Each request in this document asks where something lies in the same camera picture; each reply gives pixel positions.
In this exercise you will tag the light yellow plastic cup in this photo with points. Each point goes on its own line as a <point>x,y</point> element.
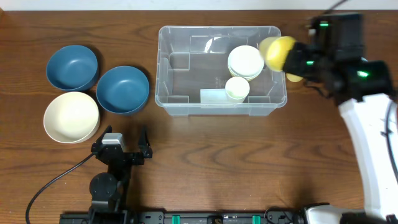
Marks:
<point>293,78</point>

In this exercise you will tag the dark blue bowl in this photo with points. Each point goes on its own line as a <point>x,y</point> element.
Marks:
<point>123,90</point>
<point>73,68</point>

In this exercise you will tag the golden yellow plastic cup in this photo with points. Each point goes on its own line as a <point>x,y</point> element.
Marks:
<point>274,51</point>

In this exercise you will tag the small white bowl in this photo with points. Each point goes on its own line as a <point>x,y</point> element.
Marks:
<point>245,60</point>

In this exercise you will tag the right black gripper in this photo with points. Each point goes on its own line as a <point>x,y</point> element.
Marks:
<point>296,58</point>

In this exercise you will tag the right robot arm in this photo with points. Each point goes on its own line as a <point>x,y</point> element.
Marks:
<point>364,94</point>

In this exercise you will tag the dark blue bowl near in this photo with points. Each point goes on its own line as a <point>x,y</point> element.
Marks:
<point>123,90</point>

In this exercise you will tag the clear plastic storage bin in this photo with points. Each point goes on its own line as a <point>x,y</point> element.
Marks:
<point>192,71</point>

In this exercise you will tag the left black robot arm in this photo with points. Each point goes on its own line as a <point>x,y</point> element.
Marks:
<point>109,189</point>

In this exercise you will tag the large cream bowl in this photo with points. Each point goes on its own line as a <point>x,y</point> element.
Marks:
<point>72,118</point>

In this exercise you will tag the small yellow bowl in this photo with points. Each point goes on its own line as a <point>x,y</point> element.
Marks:
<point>246,78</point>

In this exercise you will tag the dark blue bowl far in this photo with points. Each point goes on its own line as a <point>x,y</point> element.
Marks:
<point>73,68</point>

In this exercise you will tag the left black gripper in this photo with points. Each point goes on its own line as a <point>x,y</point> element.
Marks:
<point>134,160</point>

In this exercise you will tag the cream plastic cup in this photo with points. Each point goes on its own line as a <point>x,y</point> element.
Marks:
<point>237,89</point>

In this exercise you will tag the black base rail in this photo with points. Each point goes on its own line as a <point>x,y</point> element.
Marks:
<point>268,217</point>

